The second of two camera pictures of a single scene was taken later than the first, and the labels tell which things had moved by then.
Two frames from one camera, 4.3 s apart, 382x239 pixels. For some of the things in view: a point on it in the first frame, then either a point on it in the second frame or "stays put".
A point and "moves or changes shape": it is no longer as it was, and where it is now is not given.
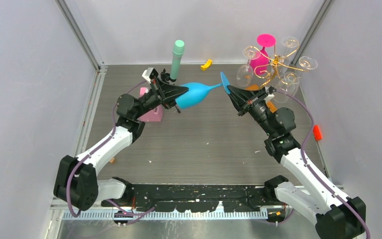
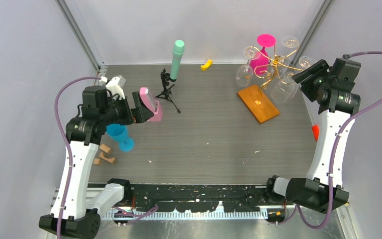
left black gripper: [167, 99] -> [142, 113]
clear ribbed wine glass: [288, 86] stays put
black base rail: [196, 198] stays put
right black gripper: [239, 98] -> [317, 68]
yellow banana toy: [208, 64] stays put
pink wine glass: [259, 62] stays put
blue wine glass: [198, 93] moves or changes shape
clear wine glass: [245, 72] stays put
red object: [317, 133] stays put
